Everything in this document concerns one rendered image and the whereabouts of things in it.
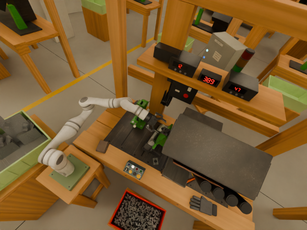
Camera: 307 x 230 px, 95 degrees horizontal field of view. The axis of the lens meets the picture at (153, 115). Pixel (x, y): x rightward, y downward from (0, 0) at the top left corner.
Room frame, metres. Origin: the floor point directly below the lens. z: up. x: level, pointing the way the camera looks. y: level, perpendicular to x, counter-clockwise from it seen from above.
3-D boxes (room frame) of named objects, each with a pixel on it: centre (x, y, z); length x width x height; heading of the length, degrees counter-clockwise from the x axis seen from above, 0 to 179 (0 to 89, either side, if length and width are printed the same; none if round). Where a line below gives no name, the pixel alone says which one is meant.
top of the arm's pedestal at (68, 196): (0.19, 0.53, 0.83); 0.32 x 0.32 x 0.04; 72
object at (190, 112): (0.63, -0.36, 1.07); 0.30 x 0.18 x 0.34; 75
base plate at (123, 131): (0.53, -0.22, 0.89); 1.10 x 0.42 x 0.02; 75
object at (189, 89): (0.76, -0.16, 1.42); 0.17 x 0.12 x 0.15; 75
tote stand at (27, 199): (0.20, 1.05, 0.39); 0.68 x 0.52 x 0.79; 155
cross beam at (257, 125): (0.88, -0.31, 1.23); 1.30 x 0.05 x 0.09; 75
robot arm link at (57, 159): (0.18, 0.51, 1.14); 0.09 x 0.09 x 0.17; 87
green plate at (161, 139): (0.49, -0.13, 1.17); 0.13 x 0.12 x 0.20; 75
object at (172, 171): (0.41, -0.27, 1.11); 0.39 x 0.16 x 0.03; 165
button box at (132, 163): (0.29, 0.05, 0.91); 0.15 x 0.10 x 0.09; 75
